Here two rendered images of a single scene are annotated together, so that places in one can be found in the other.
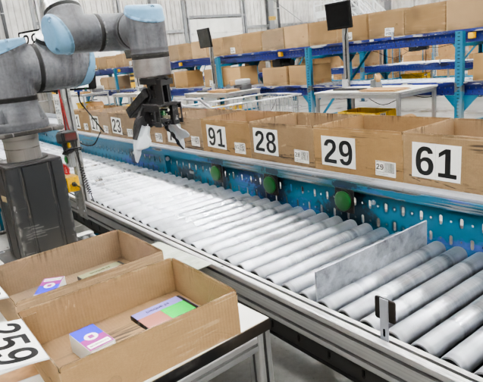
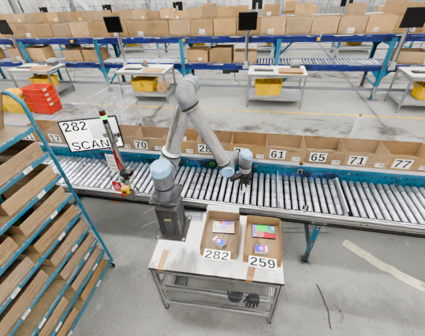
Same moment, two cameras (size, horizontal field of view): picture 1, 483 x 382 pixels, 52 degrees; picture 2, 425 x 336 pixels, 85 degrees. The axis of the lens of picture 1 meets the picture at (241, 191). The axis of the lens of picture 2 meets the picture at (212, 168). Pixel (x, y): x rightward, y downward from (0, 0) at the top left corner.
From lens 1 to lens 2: 1.71 m
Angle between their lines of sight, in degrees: 43
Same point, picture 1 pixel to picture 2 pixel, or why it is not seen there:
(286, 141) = not seen: hidden behind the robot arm
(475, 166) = (289, 155)
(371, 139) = (255, 149)
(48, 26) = (229, 171)
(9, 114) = (173, 192)
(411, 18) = (151, 27)
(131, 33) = (246, 163)
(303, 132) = (225, 146)
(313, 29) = (91, 27)
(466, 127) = (271, 135)
